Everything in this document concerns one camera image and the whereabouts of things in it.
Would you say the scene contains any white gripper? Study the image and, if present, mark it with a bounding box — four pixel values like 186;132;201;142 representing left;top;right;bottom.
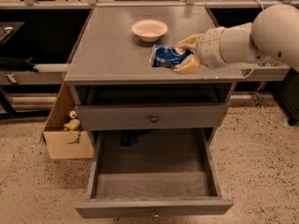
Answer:
173;27;228;75

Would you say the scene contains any cardboard box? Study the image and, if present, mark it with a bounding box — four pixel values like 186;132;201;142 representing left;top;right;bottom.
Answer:
43;84;94;159

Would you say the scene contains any black object on left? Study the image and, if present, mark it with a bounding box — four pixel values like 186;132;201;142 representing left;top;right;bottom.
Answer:
0;57;38;73

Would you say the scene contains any open grey middle drawer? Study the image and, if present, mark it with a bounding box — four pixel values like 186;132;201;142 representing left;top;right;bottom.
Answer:
76;129;233;218

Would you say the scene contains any round brass drawer knob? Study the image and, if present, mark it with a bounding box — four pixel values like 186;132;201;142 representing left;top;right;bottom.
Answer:
150;115;158;123

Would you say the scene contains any closed grey top drawer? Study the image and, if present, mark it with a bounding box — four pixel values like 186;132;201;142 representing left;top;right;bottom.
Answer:
75;105;228;131

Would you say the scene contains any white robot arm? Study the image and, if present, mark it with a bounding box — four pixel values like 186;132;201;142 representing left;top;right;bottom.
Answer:
173;4;299;75

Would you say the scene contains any grey metal rail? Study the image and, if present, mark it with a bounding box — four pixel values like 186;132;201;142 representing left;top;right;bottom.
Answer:
233;61;292;82

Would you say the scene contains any blue pepsi can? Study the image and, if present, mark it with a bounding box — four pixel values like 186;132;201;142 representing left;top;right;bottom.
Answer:
149;45;192;68

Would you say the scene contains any yellow object in box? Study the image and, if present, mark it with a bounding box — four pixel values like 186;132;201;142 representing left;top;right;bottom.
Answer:
64;119;81;131

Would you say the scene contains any grey drawer cabinet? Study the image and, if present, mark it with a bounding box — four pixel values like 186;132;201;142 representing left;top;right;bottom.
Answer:
63;5;245;138

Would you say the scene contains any white bowl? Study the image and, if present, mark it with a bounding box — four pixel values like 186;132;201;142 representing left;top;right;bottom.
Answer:
132;20;168;42

